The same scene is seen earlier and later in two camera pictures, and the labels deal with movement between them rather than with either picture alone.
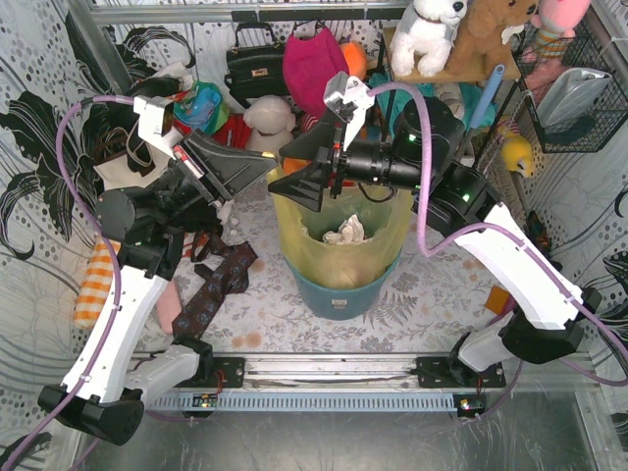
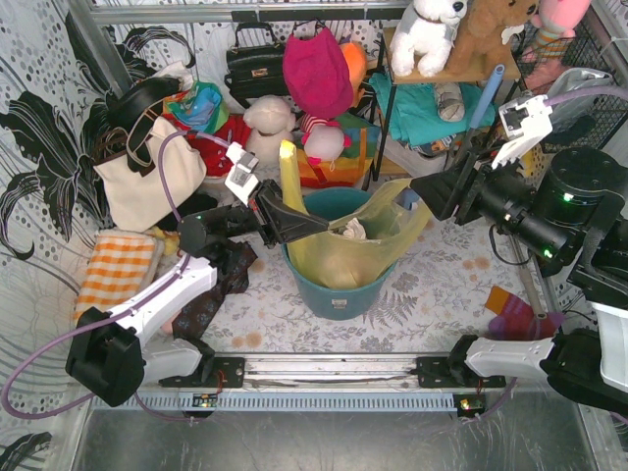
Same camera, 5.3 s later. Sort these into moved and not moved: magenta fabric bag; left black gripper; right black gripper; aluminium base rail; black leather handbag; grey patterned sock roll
Moved: left black gripper; right black gripper
Not moved: aluminium base rail; grey patterned sock roll; black leather handbag; magenta fabric bag
